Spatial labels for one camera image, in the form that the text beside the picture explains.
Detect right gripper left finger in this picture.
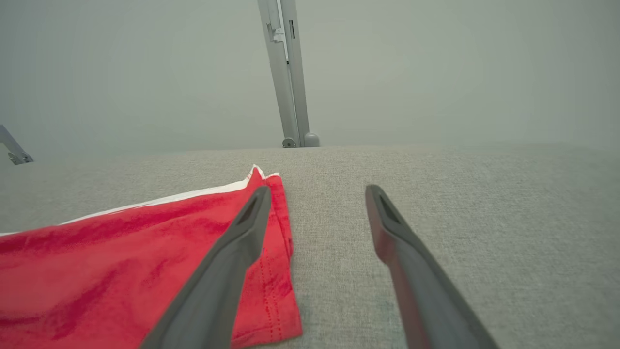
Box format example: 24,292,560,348
140,185,273,349

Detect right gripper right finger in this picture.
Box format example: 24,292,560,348
365,184,500,349

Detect red shorts with white trim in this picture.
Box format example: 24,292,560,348
0,164,304,349

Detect grey slanted partition support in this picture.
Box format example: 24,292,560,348
0,125,35,166

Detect grey partition post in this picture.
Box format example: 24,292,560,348
256,0,311,149

